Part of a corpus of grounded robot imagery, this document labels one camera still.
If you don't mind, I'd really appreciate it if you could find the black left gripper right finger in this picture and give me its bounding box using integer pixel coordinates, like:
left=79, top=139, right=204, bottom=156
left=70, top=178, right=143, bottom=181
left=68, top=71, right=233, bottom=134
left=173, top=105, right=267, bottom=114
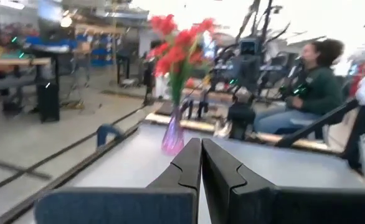
left=202, top=139, right=365, bottom=224

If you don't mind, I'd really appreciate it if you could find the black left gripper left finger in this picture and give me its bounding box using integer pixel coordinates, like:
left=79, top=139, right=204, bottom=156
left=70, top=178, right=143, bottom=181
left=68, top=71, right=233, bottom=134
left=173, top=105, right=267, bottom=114
left=34, top=138, right=202, bottom=224

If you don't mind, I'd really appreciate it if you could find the red blossom flower bunch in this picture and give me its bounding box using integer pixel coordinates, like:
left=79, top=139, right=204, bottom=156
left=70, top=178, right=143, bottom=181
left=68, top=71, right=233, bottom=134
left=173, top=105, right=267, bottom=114
left=146, top=14, right=217, bottom=108

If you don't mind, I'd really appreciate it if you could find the purple glass vase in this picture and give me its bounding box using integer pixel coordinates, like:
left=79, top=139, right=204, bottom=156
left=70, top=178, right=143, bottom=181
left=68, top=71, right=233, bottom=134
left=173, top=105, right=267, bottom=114
left=161, top=105, right=186, bottom=156

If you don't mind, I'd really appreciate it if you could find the light wooden platform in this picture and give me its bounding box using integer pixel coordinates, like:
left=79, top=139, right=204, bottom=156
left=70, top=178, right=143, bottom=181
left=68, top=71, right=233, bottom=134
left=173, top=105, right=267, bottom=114
left=145, top=111, right=342, bottom=155

